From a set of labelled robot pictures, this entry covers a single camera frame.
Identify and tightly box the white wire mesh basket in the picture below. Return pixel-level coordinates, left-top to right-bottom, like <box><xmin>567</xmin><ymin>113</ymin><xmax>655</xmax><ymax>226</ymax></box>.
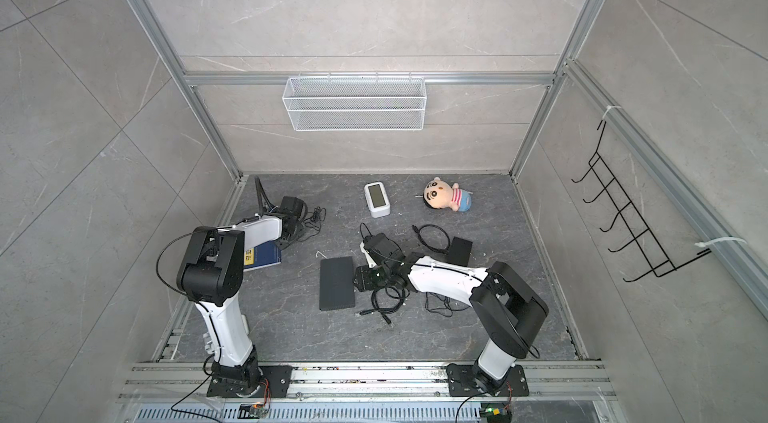
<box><xmin>282</xmin><ymin>76</ymin><xmax>428</xmax><ymax>132</ymax></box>

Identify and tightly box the thin black power adapter cable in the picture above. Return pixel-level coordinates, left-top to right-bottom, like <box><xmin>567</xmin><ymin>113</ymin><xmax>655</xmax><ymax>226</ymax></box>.
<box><xmin>424</xmin><ymin>292</ymin><xmax>472</xmax><ymax>319</ymax></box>

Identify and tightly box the black adapter with thin cord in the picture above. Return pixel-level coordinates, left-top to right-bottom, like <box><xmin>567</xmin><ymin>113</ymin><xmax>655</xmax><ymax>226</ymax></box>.
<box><xmin>278</xmin><ymin>207</ymin><xmax>327</xmax><ymax>249</ymax></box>

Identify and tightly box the blue booklet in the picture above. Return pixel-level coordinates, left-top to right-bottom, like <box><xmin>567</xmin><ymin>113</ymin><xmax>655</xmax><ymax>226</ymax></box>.
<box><xmin>243</xmin><ymin>241</ymin><xmax>282</xmax><ymax>272</ymax></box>

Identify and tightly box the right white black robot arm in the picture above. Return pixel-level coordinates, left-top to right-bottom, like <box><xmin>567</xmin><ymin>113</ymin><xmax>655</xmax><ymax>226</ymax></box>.
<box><xmin>354</xmin><ymin>223</ymin><xmax>549</xmax><ymax>391</ymax></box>

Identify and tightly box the black perforated box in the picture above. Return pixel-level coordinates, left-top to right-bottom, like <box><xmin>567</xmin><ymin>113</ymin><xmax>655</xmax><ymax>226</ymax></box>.
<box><xmin>319</xmin><ymin>257</ymin><xmax>355</xmax><ymax>311</ymax></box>

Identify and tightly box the aluminium mounting rail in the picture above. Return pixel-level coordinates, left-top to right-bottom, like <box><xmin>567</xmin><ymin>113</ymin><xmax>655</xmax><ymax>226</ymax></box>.
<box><xmin>117</xmin><ymin>360</ymin><xmax>617</xmax><ymax>402</ymax></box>

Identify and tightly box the coiled thick black cable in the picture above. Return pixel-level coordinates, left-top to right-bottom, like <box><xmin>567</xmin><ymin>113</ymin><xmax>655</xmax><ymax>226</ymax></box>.
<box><xmin>358</xmin><ymin>284</ymin><xmax>409</xmax><ymax>327</ymax></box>

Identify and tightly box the white digital clock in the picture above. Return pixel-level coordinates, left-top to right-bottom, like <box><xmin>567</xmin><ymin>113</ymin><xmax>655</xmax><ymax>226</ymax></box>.
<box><xmin>364</xmin><ymin>182</ymin><xmax>391</xmax><ymax>218</ymax></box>

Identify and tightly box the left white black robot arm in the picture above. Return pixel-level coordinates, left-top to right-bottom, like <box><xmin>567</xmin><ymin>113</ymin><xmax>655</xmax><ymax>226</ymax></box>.
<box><xmin>155</xmin><ymin>179</ymin><xmax>308</xmax><ymax>392</ymax></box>

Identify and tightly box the cartoon boy plush doll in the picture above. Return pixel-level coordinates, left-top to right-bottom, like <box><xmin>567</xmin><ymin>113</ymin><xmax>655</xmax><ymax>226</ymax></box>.
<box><xmin>422</xmin><ymin>177</ymin><xmax>472</xmax><ymax>212</ymax></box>

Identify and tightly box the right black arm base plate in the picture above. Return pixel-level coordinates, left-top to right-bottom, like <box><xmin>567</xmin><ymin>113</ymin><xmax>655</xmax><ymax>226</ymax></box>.
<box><xmin>445</xmin><ymin>363</ymin><xmax>530</xmax><ymax>397</ymax></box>

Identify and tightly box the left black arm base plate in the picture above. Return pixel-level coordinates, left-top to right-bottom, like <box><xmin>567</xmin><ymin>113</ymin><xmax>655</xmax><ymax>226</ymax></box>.
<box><xmin>206</xmin><ymin>365</ymin><xmax>293</xmax><ymax>398</ymax></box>

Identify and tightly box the black wire hook rack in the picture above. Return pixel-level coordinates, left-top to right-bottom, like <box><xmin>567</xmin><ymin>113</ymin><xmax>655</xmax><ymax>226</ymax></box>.
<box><xmin>571</xmin><ymin>121</ymin><xmax>712</xmax><ymax>283</ymax></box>

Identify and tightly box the small black ethernet cable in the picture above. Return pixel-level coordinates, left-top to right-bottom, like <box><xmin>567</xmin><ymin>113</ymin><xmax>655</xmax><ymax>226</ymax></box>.
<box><xmin>411</xmin><ymin>223</ymin><xmax>452</xmax><ymax>255</ymax></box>

